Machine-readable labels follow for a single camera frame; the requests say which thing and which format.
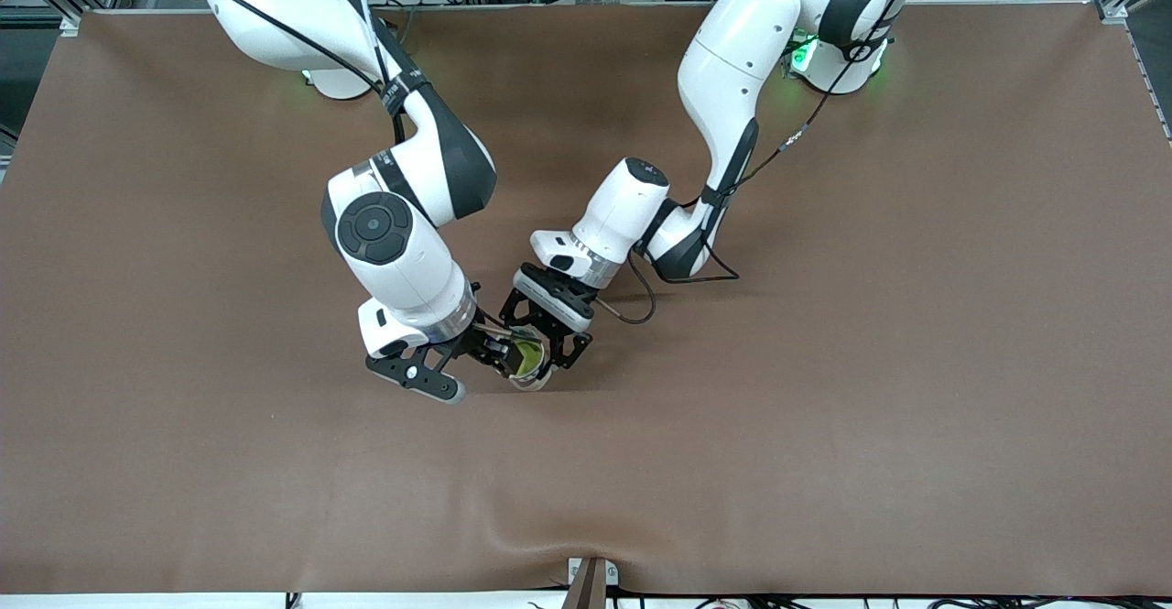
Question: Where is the yellow tennis ball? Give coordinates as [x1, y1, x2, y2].
[510, 339, 547, 378]

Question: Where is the clear tennis ball can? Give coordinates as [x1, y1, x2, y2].
[504, 325, 555, 394]

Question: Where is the brown table cover mat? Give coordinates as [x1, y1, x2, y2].
[0, 0, 1172, 596]

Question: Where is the grey metal side panel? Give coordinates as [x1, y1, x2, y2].
[1124, 0, 1172, 143]

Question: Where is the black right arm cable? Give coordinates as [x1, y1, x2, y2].
[183, 0, 518, 335]

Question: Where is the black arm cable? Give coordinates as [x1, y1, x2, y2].
[183, 0, 518, 335]
[625, 0, 921, 326]

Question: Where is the metal clamp bracket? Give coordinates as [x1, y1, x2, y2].
[568, 557, 619, 587]

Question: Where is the brown camera pole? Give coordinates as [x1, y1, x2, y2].
[561, 561, 607, 609]

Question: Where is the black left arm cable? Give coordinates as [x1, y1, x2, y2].
[625, 0, 921, 326]

